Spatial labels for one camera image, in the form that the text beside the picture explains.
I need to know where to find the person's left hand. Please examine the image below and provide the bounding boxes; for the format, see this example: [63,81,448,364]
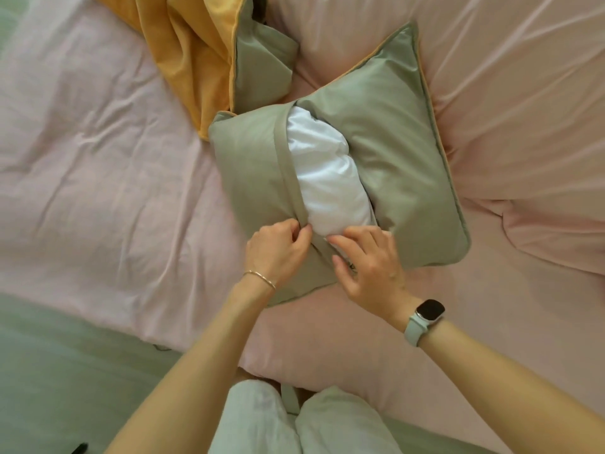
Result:
[244,218,314,291]

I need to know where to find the person's right hand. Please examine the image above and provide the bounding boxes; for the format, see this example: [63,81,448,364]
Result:
[326,225,422,332]

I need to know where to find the white pillow insert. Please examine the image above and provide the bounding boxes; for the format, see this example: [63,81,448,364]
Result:
[285,106,393,260]

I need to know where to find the grey and orange pillowcase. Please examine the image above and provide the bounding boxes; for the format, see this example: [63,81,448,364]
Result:
[207,21,472,308]
[92,0,300,141]

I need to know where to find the pink bed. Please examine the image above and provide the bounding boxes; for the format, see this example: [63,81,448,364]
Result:
[0,0,605,454]

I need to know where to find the person's right forearm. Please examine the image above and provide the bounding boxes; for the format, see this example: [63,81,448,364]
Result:
[418,321,605,454]

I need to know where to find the person's left forearm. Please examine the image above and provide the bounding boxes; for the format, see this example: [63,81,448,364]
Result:
[106,278,277,454]

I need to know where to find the person's white shorts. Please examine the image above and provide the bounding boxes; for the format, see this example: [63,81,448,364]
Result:
[215,378,403,454]

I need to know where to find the white smartwatch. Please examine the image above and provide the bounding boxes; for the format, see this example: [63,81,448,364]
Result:
[404,299,446,348]

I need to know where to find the pink ruffled duvet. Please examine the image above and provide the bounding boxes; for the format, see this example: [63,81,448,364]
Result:
[264,0,605,275]

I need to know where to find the thin gold bracelet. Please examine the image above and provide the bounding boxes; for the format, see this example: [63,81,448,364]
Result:
[243,270,277,291]

